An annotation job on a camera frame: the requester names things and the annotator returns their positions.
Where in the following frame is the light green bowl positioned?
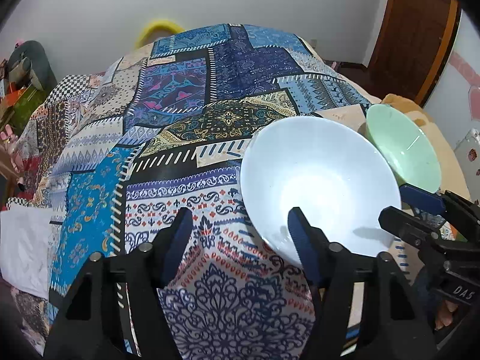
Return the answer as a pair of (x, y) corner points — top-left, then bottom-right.
(365, 104), (442, 194)

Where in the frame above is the white bowl with black spots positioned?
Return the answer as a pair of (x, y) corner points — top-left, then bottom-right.
(240, 116), (401, 267)

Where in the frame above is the person's right hand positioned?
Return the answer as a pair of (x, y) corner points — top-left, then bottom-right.
(435, 300), (458, 331)

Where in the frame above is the white cloth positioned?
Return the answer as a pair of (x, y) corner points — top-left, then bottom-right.
(1, 204), (52, 299)

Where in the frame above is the patchwork patterned tablecloth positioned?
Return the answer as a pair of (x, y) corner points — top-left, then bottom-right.
(0, 23), (410, 360)

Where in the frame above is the brown wooden door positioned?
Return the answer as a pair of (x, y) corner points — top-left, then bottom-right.
(368, 0), (461, 106)

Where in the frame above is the pink bunny toy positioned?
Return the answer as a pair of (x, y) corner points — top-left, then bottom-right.
(1, 124), (24, 173)

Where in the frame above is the green cardboard box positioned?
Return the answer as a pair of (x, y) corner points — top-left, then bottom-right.
(7, 85), (48, 135)

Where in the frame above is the dark green plush toy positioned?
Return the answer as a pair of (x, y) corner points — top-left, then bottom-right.
(7, 40), (57, 92)

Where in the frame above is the yellow round object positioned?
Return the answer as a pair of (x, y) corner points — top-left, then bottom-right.
(135, 19), (185, 49)

